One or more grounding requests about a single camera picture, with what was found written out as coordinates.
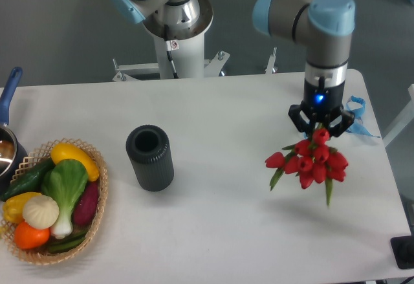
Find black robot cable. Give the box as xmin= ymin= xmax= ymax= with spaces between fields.
xmin=163 ymin=24 xmax=180 ymax=80

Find orange fruit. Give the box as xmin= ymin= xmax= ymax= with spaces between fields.
xmin=14 ymin=221 xmax=50 ymax=250

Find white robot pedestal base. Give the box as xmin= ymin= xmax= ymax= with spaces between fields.
xmin=112 ymin=0 xmax=231 ymax=82

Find red tulip bouquet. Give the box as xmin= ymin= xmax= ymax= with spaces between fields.
xmin=265 ymin=124 xmax=349 ymax=206

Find yellow bell pepper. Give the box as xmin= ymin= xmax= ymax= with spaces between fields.
xmin=3 ymin=192 xmax=41 ymax=224

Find woven wicker basket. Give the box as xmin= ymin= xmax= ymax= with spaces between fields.
xmin=1 ymin=138 xmax=108 ymax=265

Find purple sweet potato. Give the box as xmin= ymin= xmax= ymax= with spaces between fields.
xmin=72 ymin=182 xmax=99 ymax=226

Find green cucumber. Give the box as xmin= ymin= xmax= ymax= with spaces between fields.
xmin=1 ymin=158 xmax=55 ymax=202

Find black device at edge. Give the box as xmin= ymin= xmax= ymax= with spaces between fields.
xmin=390 ymin=235 xmax=413 ymax=270

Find blue ribbon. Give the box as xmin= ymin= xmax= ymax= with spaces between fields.
xmin=345 ymin=95 xmax=380 ymax=138

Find dark grey ribbed vase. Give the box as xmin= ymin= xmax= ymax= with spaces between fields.
xmin=125 ymin=124 xmax=174 ymax=191

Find green bean pods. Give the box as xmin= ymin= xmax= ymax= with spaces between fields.
xmin=47 ymin=230 xmax=87 ymax=254

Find white steamed bun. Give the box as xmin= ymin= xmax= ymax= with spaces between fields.
xmin=22 ymin=195 xmax=60 ymax=230

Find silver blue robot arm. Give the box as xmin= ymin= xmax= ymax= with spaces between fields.
xmin=111 ymin=0 xmax=355 ymax=137

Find blue handled saucepan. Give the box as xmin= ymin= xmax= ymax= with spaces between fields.
xmin=1 ymin=67 xmax=27 ymax=191

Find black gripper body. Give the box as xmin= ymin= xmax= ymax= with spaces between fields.
xmin=301 ymin=78 xmax=345 ymax=120

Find white frame at right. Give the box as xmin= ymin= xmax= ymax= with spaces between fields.
xmin=383 ymin=84 xmax=413 ymax=147

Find green bok choy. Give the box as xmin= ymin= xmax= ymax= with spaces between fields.
xmin=41 ymin=159 xmax=88 ymax=239

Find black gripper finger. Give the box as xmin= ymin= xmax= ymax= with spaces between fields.
xmin=327 ymin=109 xmax=355 ymax=137
xmin=288 ymin=104 xmax=316 ymax=133

